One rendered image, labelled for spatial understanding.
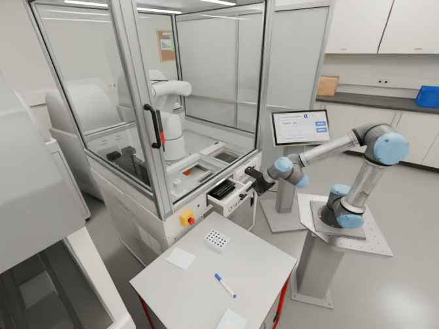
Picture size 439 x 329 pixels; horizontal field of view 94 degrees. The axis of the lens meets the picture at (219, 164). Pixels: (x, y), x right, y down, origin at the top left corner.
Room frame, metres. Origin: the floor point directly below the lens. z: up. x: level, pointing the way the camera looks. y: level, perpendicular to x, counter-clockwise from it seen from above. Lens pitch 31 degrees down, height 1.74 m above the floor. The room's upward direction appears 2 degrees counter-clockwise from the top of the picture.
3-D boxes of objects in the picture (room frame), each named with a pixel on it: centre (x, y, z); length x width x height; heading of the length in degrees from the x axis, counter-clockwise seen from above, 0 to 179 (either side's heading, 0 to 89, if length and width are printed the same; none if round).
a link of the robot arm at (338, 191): (0.93, -0.71, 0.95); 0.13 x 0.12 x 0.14; 168
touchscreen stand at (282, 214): (1.75, -0.74, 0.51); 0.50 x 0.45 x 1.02; 5
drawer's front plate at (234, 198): (1.03, -0.12, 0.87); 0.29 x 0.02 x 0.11; 139
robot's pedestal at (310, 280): (0.95, -0.71, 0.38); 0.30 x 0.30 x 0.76; 76
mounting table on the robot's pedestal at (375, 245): (0.94, -0.74, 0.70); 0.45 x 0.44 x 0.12; 76
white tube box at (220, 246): (0.78, 0.03, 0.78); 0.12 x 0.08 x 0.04; 55
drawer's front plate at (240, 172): (1.36, -0.22, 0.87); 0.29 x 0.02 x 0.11; 139
